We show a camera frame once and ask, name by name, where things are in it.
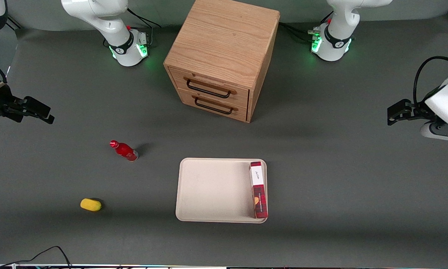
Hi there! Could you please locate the red plaid snack box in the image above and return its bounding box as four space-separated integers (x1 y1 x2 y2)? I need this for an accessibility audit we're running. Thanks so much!
249 161 269 219

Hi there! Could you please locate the wooden drawer cabinet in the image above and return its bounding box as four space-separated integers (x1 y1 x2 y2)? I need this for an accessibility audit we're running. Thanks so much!
163 0 281 123

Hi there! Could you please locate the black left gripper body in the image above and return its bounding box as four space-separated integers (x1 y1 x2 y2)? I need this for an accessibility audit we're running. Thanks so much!
409 102 436 122

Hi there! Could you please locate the thin black table cable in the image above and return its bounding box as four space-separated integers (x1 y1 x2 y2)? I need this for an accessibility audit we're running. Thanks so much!
0 245 73 268

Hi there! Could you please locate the black left arm base cable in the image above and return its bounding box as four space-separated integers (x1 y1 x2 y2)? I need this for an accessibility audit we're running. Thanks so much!
279 10 333 44

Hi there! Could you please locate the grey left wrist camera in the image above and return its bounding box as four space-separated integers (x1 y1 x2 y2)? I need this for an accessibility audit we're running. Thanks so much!
420 121 448 143

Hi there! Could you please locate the yellow oval toy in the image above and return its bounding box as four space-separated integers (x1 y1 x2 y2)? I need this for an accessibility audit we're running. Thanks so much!
80 198 102 212

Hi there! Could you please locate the black arm base cable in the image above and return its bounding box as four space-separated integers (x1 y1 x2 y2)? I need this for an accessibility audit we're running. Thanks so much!
279 10 333 44
103 7 163 48

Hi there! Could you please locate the black right arm base cable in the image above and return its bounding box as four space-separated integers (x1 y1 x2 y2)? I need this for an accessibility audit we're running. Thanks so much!
103 7 163 48

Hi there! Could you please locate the red coke bottle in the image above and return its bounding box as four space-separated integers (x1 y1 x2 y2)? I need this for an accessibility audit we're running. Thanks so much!
109 140 139 162

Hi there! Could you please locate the black drawer handle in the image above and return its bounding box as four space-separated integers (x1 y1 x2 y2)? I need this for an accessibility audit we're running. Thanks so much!
186 78 232 99
194 96 234 115

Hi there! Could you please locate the wooden drawer front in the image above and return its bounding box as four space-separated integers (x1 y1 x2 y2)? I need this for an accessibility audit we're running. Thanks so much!
177 88 248 122
169 67 250 109

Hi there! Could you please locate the beige rectangular tray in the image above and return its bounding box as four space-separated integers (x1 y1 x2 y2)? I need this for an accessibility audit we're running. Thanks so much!
175 158 268 224

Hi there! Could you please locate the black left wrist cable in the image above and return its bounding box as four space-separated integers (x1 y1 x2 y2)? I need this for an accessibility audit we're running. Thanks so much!
413 56 448 107

